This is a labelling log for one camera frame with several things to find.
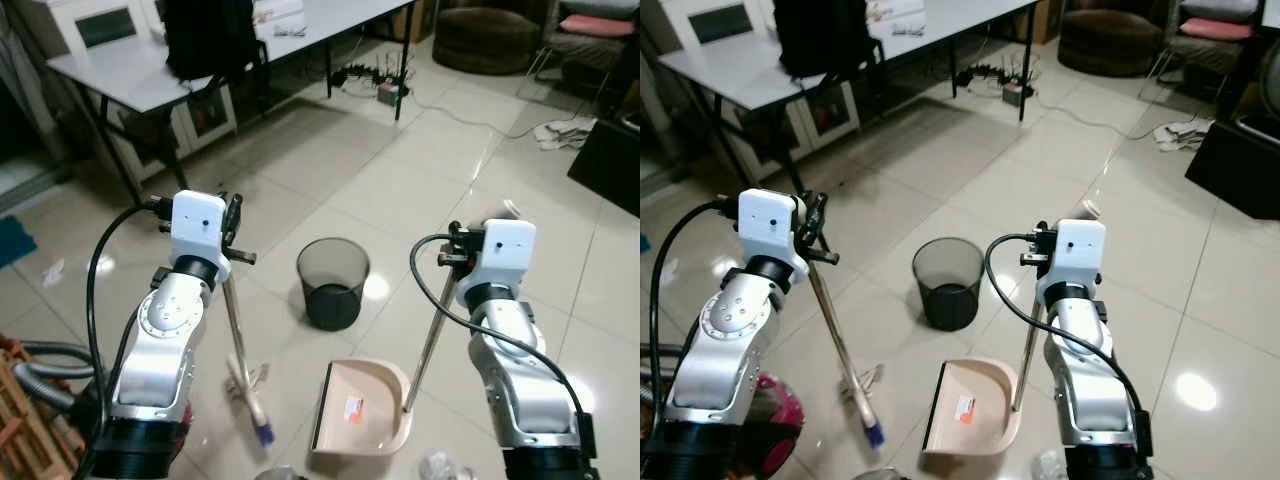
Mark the metal-framed chair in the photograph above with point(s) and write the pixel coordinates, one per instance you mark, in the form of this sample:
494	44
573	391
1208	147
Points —
1205	55
590	55

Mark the black box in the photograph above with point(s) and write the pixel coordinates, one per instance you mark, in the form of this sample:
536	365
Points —
1235	170
608	165

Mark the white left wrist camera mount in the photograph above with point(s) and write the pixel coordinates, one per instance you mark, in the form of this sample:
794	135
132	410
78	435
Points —
198	228
768	228

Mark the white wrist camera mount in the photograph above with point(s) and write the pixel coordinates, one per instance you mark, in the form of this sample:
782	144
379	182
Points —
198	228
1075	258
768	228
507	255

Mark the blue mat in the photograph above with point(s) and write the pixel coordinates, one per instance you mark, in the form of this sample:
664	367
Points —
12	242

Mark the brown round pouf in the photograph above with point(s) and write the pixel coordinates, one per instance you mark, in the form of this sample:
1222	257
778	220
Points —
1110	42
488	42

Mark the white crumpled cloth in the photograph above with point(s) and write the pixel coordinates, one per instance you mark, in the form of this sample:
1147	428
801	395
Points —
562	133
1183	134

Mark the pink seat cushion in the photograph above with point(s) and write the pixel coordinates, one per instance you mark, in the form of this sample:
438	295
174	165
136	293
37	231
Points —
1215	28
597	25

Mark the white table with black legs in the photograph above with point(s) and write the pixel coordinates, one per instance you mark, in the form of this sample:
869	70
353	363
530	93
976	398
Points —
740	72
130	78

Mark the magenta vacuum cleaner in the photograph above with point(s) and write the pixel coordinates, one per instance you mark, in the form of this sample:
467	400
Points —
778	420

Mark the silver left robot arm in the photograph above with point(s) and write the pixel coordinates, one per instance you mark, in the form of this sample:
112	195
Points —
160	340
722	340

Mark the black backpack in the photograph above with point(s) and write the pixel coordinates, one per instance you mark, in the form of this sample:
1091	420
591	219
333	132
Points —
210	40
825	38

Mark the clear crumpled plastic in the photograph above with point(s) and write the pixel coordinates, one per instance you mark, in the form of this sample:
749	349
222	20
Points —
1050	467
443	467

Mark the dark round waste bin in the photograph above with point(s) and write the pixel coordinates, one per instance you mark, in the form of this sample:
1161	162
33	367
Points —
333	295
948	295

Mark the grey striped curtain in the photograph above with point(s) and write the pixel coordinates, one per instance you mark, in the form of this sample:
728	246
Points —
20	70
650	60

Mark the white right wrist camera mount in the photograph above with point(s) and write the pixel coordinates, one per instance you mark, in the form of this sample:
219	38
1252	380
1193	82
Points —
507	255
1075	258

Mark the white printed carton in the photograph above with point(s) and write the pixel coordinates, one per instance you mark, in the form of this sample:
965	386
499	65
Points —
893	12
278	15

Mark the wooden rack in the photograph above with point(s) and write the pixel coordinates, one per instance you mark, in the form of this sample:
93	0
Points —
25	430

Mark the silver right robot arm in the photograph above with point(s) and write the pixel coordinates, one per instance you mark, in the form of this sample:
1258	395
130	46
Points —
1090	385
520	390

